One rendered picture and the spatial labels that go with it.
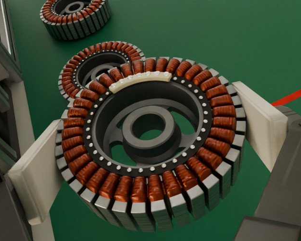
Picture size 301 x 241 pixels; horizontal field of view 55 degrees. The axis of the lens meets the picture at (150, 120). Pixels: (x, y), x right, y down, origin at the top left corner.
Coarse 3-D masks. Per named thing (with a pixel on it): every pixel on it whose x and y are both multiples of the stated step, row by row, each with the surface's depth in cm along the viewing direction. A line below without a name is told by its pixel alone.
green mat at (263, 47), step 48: (144, 0) 50; (192, 0) 47; (240, 0) 44; (288, 0) 42; (48, 48) 46; (144, 48) 42; (192, 48) 40; (240, 48) 38; (288, 48) 36; (48, 96) 40; (240, 192) 27; (96, 240) 26; (144, 240) 26; (192, 240) 25
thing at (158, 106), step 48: (96, 96) 19; (144, 96) 20; (192, 96) 18; (96, 144) 17; (144, 144) 17; (192, 144) 15; (240, 144) 15; (96, 192) 15; (144, 192) 14; (192, 192) 14
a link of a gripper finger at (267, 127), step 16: (240, 96) 16; (256, 96) 15; (256, 112) 14; (272, 112) 13; (256, 128) 14; (272, 128) 12; (288, 128) 12; (256, 144) 15; (272, 144) 13; (272, 160) 13
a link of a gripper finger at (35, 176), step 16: (48, 128) 18; (32, 144) 16; (48, 144) 16; (32, 160) 14; (48, 160) 16; (16, 176) 13; (32, 176) 14; (48, 176) 15; (16, 192) 13; (32, 192) 13; (48, 192) 15; (32, 208) 13; (48, 208) 15; (32, 224) 14
